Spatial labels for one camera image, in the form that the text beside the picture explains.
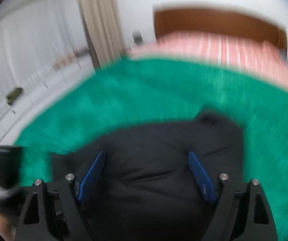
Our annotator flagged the black puffer jacket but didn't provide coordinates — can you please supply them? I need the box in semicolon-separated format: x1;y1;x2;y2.
51;112;243;240

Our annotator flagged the white low drawer cabinet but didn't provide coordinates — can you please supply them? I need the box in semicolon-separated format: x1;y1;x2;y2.
0;54;94;146

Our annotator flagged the green satin bedspread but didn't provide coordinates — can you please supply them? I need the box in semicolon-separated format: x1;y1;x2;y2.
16;58;288;240

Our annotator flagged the striped cloth on cabinet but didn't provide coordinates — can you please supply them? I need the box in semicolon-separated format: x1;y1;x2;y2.
52;51;80;70

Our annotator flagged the pink plaid bed sheet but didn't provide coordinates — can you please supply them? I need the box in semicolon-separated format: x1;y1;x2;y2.
128;32;288;91

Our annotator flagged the sheer white curtain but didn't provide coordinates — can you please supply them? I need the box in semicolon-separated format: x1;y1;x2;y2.
0;0;87;110

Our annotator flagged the brown wooden headboard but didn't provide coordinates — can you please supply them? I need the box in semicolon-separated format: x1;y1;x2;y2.
154;8;287;51

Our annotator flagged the beige curtain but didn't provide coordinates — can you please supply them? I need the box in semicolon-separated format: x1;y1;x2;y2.
79;0;125;67

